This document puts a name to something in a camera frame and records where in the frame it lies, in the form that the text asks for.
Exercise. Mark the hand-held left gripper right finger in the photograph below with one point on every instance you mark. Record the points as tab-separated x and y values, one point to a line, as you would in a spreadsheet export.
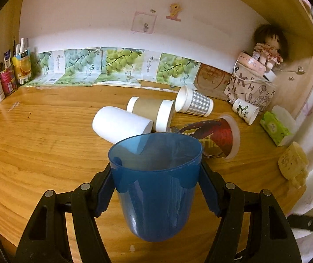
210	194

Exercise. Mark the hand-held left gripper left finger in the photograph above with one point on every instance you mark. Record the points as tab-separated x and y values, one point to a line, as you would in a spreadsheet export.
103	194

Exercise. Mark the blue translucent plastic cup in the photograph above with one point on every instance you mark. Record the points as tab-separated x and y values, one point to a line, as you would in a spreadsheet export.
156	186

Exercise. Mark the red printed paper cup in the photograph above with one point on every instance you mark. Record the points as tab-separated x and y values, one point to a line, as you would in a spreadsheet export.
214	139

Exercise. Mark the plain white paper cup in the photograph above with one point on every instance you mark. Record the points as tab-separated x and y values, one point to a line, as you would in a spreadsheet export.
120	126

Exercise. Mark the white floral paper cup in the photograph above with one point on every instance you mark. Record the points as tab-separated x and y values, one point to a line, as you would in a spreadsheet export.
245	110

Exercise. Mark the grey checked paper cup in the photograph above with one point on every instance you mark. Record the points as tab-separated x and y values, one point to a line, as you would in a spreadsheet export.
194	102

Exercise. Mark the brown sleeve paper cup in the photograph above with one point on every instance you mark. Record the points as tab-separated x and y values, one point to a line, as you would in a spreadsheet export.
151	113

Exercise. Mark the yellow sponge figure toy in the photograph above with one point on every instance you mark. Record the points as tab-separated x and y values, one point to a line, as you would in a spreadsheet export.
293	164

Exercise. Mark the green tissue pack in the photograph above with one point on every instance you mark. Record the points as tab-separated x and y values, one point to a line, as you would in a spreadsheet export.
275	127

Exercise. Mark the letter print fabric bag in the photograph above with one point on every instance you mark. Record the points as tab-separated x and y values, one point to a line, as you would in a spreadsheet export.
251	87

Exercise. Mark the green grape print box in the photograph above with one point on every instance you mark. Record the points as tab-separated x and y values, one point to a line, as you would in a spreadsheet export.
172	70
120	65
46	68
79	67

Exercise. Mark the pink white pencil case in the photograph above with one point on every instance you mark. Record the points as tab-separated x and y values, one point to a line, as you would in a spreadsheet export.
251	63

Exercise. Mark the red snack packet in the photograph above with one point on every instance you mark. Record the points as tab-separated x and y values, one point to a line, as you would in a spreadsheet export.
7	82

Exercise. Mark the brown haired rag doll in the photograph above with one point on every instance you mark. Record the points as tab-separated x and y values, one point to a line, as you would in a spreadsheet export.
270	46

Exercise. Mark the blue labelled tube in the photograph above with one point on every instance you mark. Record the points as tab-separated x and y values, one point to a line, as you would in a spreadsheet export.
7	59

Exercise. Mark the pink square wall sticker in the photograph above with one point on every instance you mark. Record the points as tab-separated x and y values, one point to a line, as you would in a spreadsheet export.
144	22

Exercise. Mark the yellow cartoon wall sticker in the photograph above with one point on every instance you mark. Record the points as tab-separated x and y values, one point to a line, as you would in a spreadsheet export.
174	11

